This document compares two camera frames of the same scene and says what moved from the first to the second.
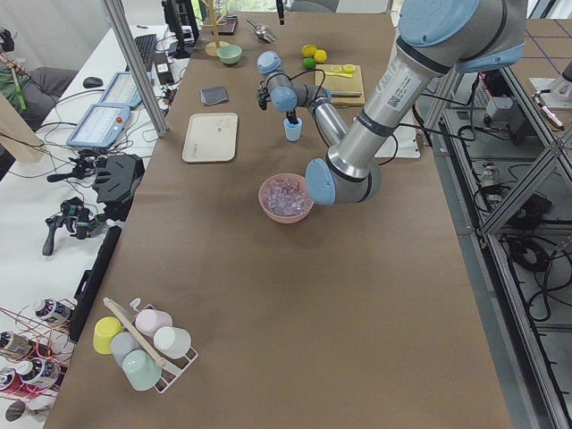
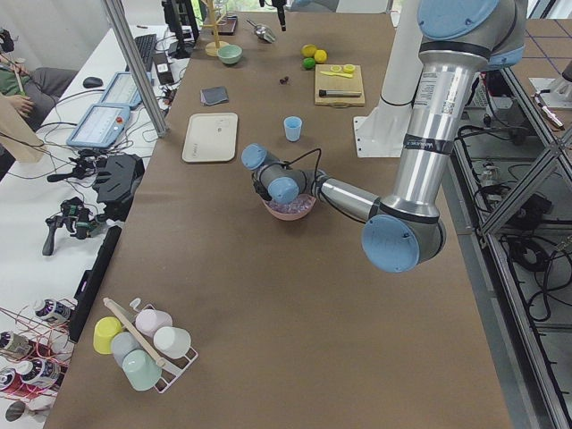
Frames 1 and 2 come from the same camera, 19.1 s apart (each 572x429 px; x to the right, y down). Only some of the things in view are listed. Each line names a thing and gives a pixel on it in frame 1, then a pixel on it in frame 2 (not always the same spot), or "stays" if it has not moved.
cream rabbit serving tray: x=211 y=137 stays
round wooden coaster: x=211 y=48 stays
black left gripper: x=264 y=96 -> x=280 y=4
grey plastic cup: x=121 y=344 stays
